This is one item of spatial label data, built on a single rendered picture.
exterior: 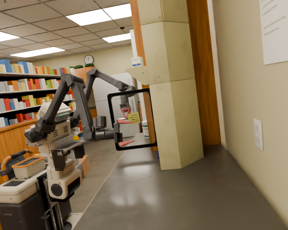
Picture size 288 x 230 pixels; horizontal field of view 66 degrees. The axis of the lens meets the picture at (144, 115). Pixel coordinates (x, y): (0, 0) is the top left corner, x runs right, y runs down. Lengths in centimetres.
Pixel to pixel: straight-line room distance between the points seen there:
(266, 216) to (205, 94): 90
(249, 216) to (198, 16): 119
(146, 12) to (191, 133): 68
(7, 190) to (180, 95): 143
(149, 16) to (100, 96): 527
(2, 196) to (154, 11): 166
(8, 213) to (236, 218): 167
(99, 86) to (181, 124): 527
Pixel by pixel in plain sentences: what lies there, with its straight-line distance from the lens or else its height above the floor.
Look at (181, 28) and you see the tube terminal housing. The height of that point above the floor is 168.
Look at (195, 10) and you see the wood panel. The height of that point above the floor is 183.
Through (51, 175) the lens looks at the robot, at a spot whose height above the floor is 84.
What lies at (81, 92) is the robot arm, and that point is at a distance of 137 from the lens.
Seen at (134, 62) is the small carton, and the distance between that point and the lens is 127.
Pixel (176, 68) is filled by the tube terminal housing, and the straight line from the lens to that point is 120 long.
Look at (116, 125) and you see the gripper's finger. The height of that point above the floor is 123.
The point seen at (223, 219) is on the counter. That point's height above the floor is 94.
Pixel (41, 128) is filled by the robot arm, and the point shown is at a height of 123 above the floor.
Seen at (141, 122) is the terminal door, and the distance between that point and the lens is 150.
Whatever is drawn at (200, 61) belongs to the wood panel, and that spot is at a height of 151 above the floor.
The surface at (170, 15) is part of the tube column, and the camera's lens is 125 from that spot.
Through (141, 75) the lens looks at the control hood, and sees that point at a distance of 117.
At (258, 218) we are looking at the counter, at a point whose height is 94.
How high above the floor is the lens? 141
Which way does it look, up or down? 8 degrees down
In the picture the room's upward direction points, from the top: 8 degrees counter-clockwise
